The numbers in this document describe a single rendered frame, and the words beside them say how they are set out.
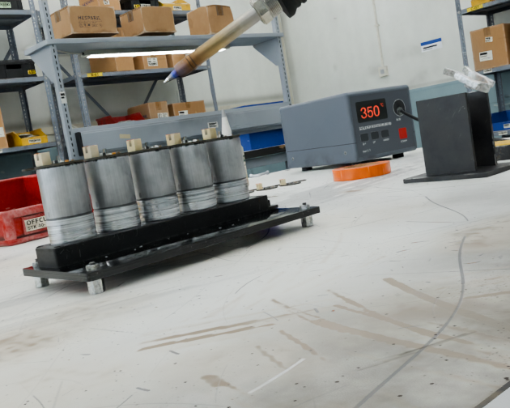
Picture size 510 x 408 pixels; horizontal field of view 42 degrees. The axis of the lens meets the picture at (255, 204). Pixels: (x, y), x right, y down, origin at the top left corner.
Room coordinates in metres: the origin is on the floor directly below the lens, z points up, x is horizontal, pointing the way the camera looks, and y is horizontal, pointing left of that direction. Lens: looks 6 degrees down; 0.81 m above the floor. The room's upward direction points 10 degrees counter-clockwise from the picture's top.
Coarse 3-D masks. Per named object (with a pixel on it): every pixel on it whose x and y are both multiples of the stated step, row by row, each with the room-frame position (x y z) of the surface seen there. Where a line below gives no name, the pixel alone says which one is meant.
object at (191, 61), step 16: (256, 0) 0.35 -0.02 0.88; (272, 0) 0.35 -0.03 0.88; (240, 16) 0.35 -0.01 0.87; (256, 16) 0.35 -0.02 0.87; (272, 16) 0.35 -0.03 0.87; (224, 32) 0.35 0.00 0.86; (240, 32) 0.35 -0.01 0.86; (208, 48) 0.35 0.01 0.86; (176, 64) 0.35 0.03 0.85; (192, 64) 0.35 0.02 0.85
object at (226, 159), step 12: (216, 144) 0.41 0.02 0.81; (228, 144) 0.41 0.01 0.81; (240, 144) 0.42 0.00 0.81; (216, 156) 0.41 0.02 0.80; (228, 156) 0.41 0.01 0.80; (240, 156) 0.42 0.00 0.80; (216, 168) 0.41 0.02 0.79; (228, 168) 0.41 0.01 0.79; (240, 168) 0.41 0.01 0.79; (216, 180) 0.41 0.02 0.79; (228, 180) 0.41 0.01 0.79; (240, 180) 0.41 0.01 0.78; (216, 192) 0.41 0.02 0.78; (228, 192) 0.41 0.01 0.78; (240, 192) 0.41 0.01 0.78
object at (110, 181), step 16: (96, 160) 0.35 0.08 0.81; (112, 160) 0.35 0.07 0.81; (128, 160) 0.36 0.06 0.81; (96, 176) 0.35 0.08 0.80; (112, 176) 0.35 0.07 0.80; (128, 176) 0.36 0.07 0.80; (96, 192) 0.36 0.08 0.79; (112, 192) 0.35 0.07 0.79; (128, 192) 0.36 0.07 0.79; (96, 208) 0.36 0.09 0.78; (112, 208) 0.35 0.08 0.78; (128, 208) 0.36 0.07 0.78; (96, 224) 0.36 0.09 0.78; (112, 224) 0.35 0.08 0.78; (128, 224) 0.36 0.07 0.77
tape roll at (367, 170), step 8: (336, 168) 0.71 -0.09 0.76; (344, 168) 0.68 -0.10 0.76; (352, 168) 0.66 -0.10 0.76; (360, 168) 0.66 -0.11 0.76; (368, 168) 0.66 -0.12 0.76; (376, 168) 0.66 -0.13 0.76; (384, 168) 0.67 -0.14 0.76; (336, 176) 0.68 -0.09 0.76; (344, 176) 0.67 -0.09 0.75; (352, 176) 0.66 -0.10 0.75; (360, 176) 0.66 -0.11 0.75; (368, 176) 0.66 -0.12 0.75
